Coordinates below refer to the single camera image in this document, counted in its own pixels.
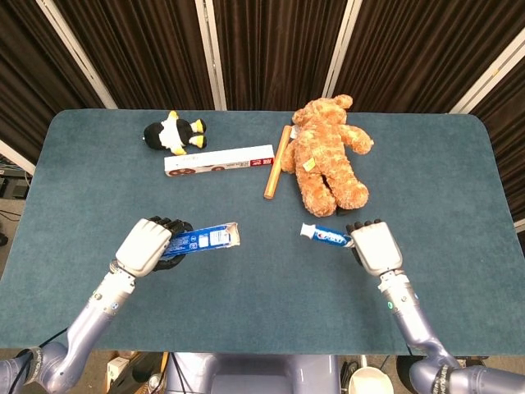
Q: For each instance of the dark brown curtain panel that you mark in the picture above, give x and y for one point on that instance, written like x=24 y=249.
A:
x=512 y=135
x=143 y=53
x=418 y=49
x=33 y=74
x=275 y=49

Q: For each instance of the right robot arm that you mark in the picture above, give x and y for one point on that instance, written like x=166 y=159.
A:
x=410 y=316

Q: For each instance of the wooden rolling pin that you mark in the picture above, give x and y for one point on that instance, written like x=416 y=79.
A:
x=275 y=168

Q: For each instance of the brown teddy bear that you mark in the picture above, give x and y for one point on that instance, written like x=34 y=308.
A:
x=324 y=156

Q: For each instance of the white bowl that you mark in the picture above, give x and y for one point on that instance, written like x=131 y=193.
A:
x=371 y=381

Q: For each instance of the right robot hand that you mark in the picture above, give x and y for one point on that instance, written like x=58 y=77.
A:
x=377 y=246

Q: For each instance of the black electronic device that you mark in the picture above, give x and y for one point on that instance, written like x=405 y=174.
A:
x=16 y=189

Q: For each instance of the lavender robot torso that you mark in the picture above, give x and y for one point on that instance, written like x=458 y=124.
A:
x=254 y=373

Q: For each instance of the penguin plush toy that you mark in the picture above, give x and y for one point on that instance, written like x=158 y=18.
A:
x=172 y=131

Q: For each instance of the small cardboard box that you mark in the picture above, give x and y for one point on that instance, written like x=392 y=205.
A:
x=117 y=365

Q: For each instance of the blue toothpaste box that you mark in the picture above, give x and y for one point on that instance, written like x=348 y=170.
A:
x=205 y=238

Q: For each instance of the long white baking paper box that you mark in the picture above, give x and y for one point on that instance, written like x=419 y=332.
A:
x=217 y=162

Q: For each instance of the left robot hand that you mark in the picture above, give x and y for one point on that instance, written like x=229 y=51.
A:
x=141 y=246

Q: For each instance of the white partition post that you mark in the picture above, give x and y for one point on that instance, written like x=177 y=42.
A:
x=488 y=82
x=78 y=55
x=211 y=53
x=341 y=49
x=18 y=158
x=520 y=225

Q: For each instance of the teal carpet table cover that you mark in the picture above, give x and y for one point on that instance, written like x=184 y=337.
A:
x=254 y=303

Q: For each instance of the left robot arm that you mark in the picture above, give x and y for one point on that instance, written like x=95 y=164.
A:
x=90 y=316

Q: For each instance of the blue white toothpaste tube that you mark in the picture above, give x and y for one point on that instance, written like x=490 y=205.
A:
x=328 y=235

